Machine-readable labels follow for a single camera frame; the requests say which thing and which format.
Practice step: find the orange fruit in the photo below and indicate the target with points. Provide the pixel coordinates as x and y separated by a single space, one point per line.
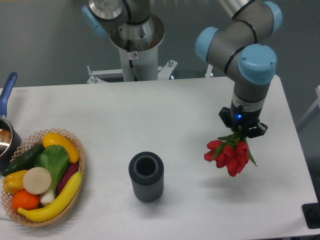
25 200

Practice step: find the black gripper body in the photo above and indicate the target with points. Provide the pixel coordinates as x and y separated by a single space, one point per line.
243 117

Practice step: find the purple sweet potato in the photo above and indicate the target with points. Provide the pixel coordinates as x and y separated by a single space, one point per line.
72 169

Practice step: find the black device at edge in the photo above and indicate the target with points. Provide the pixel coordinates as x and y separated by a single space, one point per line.
311 212

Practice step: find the yellow banana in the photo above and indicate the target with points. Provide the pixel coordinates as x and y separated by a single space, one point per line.
58 204

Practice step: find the green bok choy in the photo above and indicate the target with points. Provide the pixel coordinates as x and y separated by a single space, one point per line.
56 160

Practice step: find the blue handled saucepan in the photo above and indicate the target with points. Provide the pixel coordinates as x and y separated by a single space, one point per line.
9 138

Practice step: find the yellow bell pepper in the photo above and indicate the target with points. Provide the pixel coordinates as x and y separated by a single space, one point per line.
13 183

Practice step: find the yellow squash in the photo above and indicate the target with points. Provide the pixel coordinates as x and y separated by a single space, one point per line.
53 138

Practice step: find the red tulip bouquet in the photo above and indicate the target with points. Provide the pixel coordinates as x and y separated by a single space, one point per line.
231 152

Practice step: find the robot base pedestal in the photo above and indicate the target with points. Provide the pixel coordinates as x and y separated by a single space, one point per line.
135 32

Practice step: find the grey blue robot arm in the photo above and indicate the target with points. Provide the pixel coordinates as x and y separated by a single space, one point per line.
238 53

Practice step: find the dark grey ribbed vase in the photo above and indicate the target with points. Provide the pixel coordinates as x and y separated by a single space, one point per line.
146 171

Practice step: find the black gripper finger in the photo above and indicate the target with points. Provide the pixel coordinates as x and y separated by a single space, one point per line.
226 116
257 131

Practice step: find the green cucumber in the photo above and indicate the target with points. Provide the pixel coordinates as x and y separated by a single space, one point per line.
24 161

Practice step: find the woven wicker basket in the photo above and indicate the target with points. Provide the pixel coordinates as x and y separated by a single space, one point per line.
29 142

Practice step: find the white frame at right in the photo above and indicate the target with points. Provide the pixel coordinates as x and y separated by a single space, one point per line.
310 113

